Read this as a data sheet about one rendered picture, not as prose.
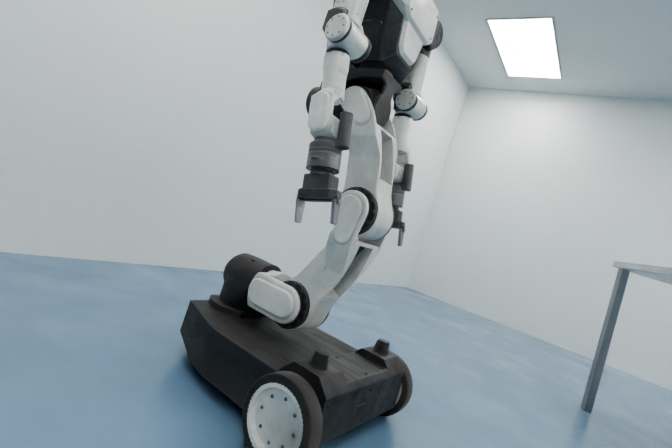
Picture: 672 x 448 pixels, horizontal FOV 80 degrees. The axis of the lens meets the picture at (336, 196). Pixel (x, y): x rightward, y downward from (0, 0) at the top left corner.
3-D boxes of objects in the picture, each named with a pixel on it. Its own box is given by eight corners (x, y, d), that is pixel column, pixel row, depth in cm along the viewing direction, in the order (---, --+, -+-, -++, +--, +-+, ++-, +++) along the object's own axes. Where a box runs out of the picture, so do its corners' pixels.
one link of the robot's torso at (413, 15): (301, 46, 127) (335, -56, 129) (353, 93, 155) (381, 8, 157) (381, 47, 111) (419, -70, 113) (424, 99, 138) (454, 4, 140)
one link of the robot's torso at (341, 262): (255, 306, 123) (342, 178, 116) (295, 306, 140) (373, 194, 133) (283, 343, 115) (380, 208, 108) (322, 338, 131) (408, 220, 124)
